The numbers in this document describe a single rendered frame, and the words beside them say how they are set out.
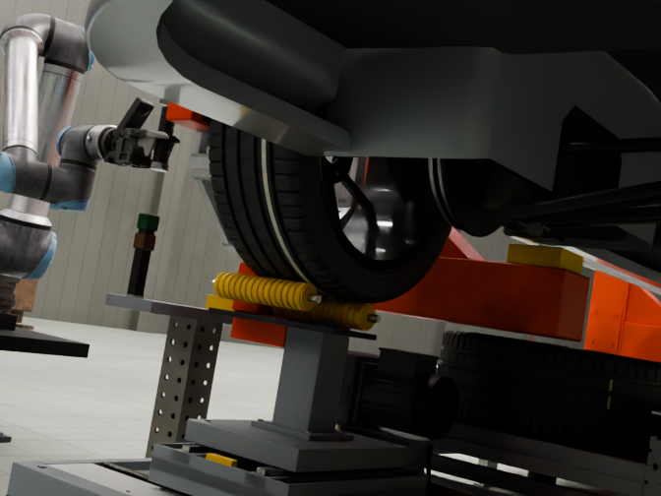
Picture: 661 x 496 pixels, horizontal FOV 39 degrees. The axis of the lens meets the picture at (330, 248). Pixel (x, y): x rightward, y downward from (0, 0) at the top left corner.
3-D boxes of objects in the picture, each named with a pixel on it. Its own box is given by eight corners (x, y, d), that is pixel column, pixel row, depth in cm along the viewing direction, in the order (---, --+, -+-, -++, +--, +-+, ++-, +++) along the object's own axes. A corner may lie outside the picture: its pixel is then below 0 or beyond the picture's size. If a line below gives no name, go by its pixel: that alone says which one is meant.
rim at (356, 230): (450, 256, 219) (318, 280, 179) (369, 248, 233) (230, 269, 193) (456, 39, 213) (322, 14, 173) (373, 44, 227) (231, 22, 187)
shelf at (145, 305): (150, 313, 222) (152, 300, 222) (104, 304, 232) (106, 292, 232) (265, 329, 256) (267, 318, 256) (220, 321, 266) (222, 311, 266)
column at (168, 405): (168, 481, 236) (197, 319, 239) (142, 472, 242) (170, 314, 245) (196, 480, 244) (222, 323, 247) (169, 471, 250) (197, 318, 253)
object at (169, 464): (281, 532, 166) (290, 478, 167) (147, 485, 187) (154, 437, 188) (422, 514, 205) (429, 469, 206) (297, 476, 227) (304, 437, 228)
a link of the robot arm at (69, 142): (79, 167, 238) (87, 130, 239) (110, 169, 230) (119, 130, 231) (49, 157, 230) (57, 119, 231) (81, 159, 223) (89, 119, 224)
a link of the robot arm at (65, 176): (35, 206, 230) (46, 157, 231) (81, 217, 236) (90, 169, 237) (45, 205, 222) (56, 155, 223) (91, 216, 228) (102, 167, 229)
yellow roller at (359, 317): (369, 332, 188) (373, 303, 189) (261, 313, 206) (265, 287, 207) (384, 334, 193) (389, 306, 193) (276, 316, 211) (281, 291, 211)
